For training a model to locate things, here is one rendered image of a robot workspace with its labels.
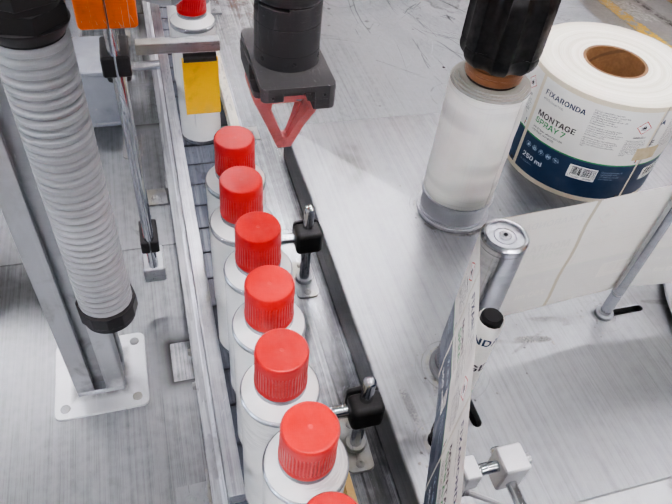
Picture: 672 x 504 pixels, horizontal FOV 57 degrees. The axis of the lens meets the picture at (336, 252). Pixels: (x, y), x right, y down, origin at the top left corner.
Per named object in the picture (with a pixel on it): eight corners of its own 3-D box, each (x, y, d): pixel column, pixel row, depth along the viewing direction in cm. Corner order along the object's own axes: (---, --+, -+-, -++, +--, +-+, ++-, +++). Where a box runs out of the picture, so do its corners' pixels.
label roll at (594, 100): (676, 188, 85) (735, 96, 74) (553, 214, 79) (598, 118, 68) (588, 105, 97) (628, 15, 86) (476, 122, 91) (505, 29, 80)
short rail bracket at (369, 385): (373, 455, 60) (393, 391, 51) (310, 470, 59) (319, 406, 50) (364, 425, 62) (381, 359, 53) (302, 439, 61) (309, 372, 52)
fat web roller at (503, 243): (481, 382, 61) (546, 251, 47) (438, 391, 60) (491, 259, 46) (463, 344, 64) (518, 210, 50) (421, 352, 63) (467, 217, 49)
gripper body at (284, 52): (307, 42, 60) (312, -35, 55) (335, 103, 54) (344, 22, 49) (240, 46, 59) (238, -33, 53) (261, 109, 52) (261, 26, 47)
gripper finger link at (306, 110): (305, 114, 66) (310, 31, 59) (322, 156, 62) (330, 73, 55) (241, 120, 65) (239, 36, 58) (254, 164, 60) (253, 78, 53)
